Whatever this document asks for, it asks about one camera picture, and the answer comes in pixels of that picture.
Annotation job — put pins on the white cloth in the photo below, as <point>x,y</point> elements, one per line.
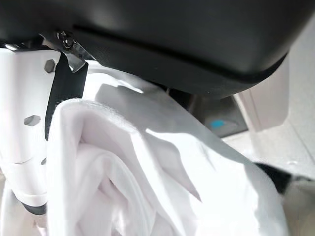
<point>147,184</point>

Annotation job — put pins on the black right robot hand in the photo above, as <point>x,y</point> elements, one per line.
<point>184,37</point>

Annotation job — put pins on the blue energy label sticker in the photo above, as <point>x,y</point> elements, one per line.
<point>217,124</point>

